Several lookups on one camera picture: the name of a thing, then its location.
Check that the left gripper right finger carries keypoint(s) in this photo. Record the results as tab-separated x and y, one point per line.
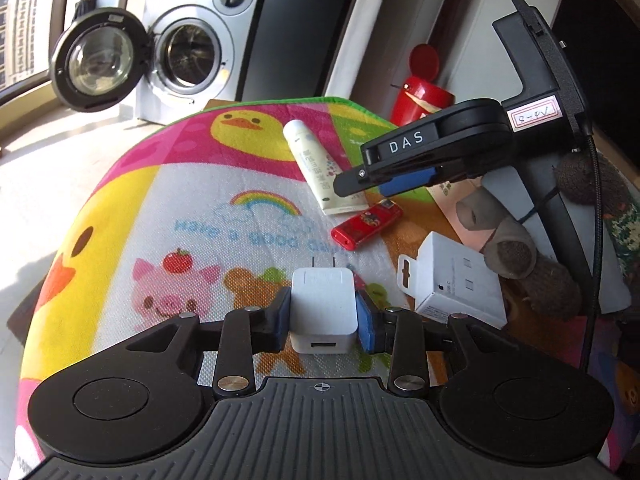
405	336

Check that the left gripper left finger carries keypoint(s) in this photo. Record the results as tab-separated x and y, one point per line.
238	337

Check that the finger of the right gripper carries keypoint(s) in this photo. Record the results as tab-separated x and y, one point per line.
361	178
408	182

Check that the white usb charger cube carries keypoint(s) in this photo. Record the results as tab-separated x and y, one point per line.
323	317

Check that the grey gloved right hand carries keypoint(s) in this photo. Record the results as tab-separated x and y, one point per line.
511	252

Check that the white cream tube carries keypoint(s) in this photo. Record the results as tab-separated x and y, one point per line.
319	169

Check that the pink cardboard box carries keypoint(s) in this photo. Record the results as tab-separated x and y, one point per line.
452	204

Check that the red lighter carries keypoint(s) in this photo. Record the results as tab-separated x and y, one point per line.
355	231

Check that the white charger packaging box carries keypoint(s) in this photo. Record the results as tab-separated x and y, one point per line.
447	278

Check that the red lidded trash can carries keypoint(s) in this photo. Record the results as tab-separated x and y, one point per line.
419	96

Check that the colourful cartoon play mat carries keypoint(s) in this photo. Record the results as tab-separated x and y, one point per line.
212	214

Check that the silver washing machine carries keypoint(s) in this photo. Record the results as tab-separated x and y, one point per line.
198	51

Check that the round washing machine door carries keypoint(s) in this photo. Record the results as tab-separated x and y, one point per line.
100	59

